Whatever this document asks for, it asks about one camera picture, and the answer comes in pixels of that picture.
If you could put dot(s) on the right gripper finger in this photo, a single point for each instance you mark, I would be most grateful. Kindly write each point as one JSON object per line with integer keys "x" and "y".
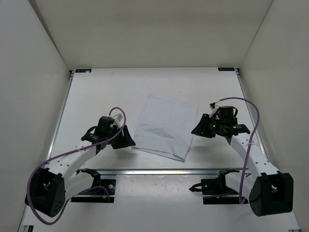
{"x": 204, "y": 124}
{"x": 206, "y": 133}

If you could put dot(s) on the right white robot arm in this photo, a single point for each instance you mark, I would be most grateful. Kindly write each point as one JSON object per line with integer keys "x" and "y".
{"x": 267, "y": 190}

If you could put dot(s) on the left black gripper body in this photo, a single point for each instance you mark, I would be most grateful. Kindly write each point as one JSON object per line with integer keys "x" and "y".
{"x": 119, "y": 129}

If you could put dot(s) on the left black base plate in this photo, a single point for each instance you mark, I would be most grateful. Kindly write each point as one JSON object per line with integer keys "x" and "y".
{"x": 103, "y": 190}

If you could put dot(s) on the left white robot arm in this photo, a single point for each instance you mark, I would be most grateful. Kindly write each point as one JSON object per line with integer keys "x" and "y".
{"x": 53, "y": 183}

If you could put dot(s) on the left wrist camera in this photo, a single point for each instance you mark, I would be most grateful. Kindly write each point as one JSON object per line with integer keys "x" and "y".
{"x": 104, "y": 125}

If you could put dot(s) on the blue corner label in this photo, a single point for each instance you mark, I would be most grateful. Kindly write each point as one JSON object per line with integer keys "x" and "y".
{"x": 226, "y": 69}
{"x": 83, "y": 70}

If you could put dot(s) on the right blue corner label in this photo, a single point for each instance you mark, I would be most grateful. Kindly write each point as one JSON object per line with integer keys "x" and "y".
{"x": 226, "y": 69}

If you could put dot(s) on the white skirt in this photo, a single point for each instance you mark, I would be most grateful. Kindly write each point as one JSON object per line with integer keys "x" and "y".
{"x": 164, "y": 127}

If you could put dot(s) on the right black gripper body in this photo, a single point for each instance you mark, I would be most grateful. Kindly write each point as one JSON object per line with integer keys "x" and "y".
{"x": 217, "y": 125}

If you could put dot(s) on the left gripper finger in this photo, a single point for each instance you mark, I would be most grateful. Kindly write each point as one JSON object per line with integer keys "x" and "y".
{"x": 118, "y": 144}
{"x": 127, "y": 139}

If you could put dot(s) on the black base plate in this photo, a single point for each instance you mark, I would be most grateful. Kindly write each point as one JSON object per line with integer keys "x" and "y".
{"x": 103, "y": 190}
{"x": 224, "y": 189}

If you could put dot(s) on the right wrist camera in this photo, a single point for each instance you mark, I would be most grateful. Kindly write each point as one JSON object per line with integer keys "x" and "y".
{"x": 227, "y": 112}

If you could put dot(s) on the left blue corner label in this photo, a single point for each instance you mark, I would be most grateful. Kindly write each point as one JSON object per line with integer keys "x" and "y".
{"x": 83, "y": 70}

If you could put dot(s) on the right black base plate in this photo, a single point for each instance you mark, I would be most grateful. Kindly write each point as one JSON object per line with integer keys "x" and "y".
{"x": 224, "y": 189}

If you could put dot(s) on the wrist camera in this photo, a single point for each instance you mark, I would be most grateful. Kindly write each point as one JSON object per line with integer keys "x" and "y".
{"x": 104, "y": 125}
{"x": 227, "y": 112}

